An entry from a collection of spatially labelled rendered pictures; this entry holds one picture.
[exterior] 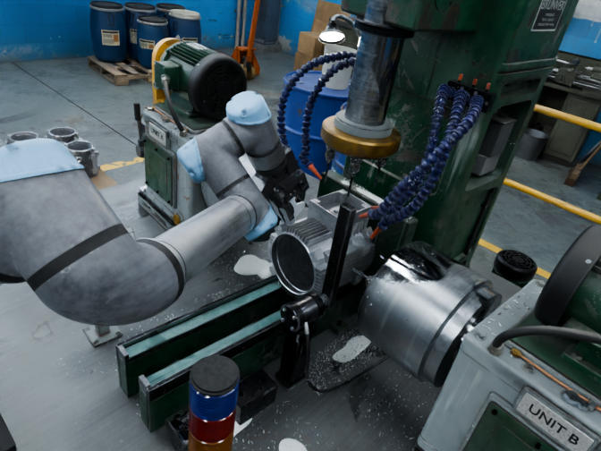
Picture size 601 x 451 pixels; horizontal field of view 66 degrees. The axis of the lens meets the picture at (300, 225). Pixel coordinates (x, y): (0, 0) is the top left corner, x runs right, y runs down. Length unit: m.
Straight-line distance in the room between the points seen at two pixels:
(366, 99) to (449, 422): 0.65
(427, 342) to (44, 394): 0.79
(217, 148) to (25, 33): 5.76
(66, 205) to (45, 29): 6.11
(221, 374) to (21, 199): 0.29
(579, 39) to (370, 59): 5.15
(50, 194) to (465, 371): 0.68
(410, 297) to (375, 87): 0.43
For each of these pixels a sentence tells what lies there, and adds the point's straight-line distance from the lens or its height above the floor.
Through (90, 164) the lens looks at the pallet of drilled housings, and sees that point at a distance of 3.30.
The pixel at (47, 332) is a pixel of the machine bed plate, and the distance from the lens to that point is 1.28.
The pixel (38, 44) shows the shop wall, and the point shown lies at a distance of 6.62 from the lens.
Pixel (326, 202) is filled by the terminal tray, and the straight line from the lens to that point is 1.16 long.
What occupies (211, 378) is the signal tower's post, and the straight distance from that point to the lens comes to 0.59.
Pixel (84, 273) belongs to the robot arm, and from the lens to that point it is 0.52.
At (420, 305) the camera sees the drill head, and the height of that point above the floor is 1.12.
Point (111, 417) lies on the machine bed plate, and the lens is 1.09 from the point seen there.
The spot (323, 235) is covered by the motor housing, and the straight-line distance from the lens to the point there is 1.07.
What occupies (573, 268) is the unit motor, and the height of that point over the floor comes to 1.32.
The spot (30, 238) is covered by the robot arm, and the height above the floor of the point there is 1.38.
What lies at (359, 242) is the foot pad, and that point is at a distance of 1.13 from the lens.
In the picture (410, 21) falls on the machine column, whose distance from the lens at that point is 0.94.
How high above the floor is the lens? 1.67
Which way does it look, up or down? 32 degrees down
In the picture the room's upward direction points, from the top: 9 degrees clockwise
